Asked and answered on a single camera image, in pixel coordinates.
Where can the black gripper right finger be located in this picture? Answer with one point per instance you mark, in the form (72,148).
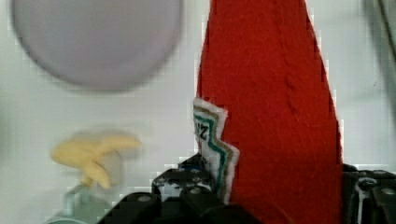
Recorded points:
(369,197)

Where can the grey round plate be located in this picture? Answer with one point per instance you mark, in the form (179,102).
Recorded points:
(101,45)

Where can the yellow plush banana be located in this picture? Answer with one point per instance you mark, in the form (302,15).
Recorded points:
(86,155)

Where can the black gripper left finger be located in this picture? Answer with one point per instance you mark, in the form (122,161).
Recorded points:
(183,195)

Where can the red plush ketchup bottle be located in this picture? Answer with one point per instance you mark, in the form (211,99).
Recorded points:
(264,116)

